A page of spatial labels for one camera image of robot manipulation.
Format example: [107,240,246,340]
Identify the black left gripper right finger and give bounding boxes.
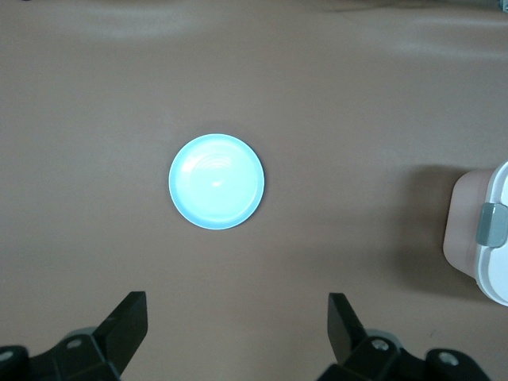
[319,292,491,381]

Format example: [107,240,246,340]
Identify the light blue round plate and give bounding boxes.
[168,133,266,232]

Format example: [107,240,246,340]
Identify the brown table mat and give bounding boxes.
[0,0,508,381]

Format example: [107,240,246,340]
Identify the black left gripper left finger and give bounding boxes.
[0,291,149,381]

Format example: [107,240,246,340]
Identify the white lidded box grey latches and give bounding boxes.
[441,160,508,307]

